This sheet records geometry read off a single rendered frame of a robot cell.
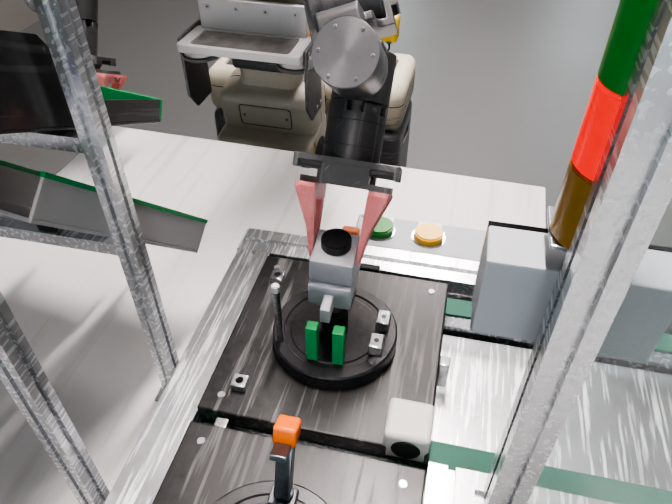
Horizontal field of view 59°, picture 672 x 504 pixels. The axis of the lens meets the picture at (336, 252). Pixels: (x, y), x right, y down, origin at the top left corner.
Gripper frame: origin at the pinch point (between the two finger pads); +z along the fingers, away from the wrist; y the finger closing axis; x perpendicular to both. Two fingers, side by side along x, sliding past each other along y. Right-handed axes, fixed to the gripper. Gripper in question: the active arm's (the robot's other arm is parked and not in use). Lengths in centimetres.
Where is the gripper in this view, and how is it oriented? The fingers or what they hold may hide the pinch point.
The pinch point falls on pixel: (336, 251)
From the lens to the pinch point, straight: 58.8
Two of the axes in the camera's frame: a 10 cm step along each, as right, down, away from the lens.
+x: 1.4, -1.0, 9.9
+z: -1.6, 9.8, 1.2
